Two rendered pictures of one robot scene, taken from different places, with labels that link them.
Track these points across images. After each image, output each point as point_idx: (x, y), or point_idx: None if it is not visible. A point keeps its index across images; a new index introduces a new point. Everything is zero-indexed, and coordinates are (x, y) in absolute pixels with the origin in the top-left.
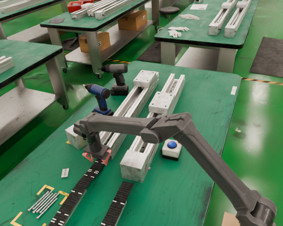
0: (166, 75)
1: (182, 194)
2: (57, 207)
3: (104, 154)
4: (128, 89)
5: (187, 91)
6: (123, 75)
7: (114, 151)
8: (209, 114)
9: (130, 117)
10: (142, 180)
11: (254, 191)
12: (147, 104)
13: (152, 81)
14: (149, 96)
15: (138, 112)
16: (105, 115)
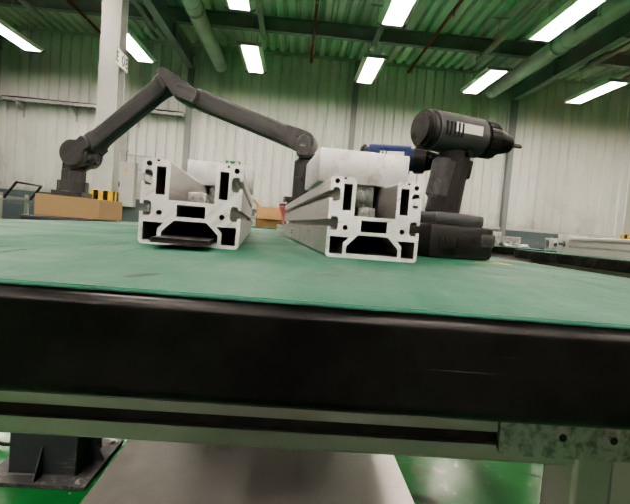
0: (314, 265)
1: None
2: None
3: (283, 199)
4: (421, 241)
5: (117, 237)
6: (434, 162)
7: (284, 226)
8: (46, 224)
9: (233, 103)
10: None
11: (83, 136)
12: (293, 243)
13: (309, 177)
14: (304, 240)
15: (294, 225)
16: (277, 121)
